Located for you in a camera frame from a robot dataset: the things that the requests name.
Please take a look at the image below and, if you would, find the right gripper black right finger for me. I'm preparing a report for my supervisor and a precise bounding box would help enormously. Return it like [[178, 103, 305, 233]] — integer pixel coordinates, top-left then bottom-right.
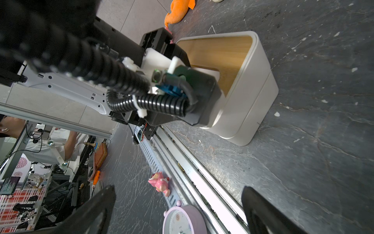
[[242, 186, 306, 234]]

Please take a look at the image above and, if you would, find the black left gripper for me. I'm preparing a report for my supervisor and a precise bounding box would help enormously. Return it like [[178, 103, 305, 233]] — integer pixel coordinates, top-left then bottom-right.
[[140, 28, 191, 67]]

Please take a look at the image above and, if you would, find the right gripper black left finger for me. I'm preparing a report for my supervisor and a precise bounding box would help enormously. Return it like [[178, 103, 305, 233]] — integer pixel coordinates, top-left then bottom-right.
[[19, 185, 116, 234]]

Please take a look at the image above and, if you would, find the white tissue box wooden lid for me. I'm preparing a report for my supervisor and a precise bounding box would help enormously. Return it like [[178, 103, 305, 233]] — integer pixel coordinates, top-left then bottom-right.
[[176, 31, 271, 139]]

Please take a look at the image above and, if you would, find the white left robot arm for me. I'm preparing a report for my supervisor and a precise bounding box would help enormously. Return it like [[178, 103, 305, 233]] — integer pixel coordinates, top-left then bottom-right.
[[1, 1, 196, 117]]

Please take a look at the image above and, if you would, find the white tissue box bamboo lid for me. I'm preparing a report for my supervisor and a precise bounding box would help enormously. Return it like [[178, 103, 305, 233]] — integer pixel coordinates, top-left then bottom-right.
[[204, 71, 279, 147]]

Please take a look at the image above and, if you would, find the pink alarm clock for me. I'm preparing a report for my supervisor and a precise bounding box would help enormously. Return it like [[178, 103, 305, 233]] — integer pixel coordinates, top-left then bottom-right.
[[165, 27, 174, 44]]

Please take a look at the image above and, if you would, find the orange shark plush toy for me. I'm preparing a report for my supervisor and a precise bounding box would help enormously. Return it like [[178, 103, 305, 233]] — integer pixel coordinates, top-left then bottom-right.
[[164, 0, 196, 28]]

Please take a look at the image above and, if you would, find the pink bear figurine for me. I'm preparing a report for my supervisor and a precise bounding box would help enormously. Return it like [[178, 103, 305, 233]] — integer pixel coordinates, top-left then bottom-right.
[[148, 172, 171, 197]]

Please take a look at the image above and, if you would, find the lilac alarm clock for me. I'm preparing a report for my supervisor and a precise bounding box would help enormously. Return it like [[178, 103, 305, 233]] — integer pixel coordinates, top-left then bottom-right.
[[162, 200, 207, 234]]

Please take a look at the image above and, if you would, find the person in white shirt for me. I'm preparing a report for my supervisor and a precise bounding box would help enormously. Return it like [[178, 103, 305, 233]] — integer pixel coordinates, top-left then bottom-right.
[[1, 114, 86, 165]]

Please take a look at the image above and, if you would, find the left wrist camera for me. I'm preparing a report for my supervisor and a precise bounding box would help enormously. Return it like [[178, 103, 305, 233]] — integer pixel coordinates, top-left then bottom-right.
[[141, 48, 226, 127]]

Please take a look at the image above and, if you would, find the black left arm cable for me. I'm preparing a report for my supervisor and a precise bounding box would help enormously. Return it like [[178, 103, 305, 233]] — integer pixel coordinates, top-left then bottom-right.
[[17, 17, 191, 118]]

